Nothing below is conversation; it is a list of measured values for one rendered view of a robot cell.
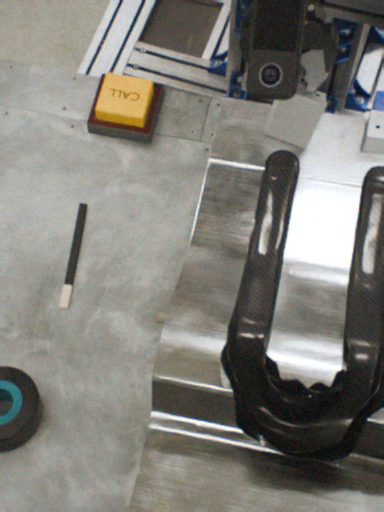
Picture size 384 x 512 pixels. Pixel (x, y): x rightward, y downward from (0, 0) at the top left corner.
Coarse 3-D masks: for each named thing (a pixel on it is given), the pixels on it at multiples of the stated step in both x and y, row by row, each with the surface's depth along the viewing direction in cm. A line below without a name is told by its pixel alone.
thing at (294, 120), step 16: (304, 96) 101; (320, 96) 102; (272, 112) 102; (288, 112) 101; (304, 112) 101; (320, 112) 101; (272, 128) 102; (288, 128) 102; (304, 128) 102; (304, 144) 103
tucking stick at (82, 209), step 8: (80, 208) 111; (80, 216) 110; (80, 224) 109; (80, 232) 109; (80, 240) 109; (72, 248) 108; (72, 256) 107; (72, 264) 107; (72, 272) 106; (72, 280) 106; (64, 288) 105; (72, 288) 105; (64, 296) 105; (64, 304) 104
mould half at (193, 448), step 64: (256, 128) 106; (320, 128) 106; (256, 192) 102; (320, 192) 102; (192, 256) 98; (320, 256) 99; (192, 320) 90; (320, 320) 91; (192, 384) 86; (192, 448) 91; (256, 448) 91
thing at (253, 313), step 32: (288, 160) 104; (288, 192) 103; (256, 224) 100; (288, 224) 100; (256, 256) 99; (352, 256) 99; (256, 288) 96; (352, 288) 97; (256, 320) 91; (352, 320) 92; (224, 352) 86; (256, 352) 90; (352, 352) 90; (256, 384) 91; (288, 384) 84; (320, 384) 84; (352, 384) 90; (256, 416) 91; (288, 416) 90; (320, 416) 91; (352, 416) 90; (288, 448) 90; (320, 448) 88; (352, 448) 87
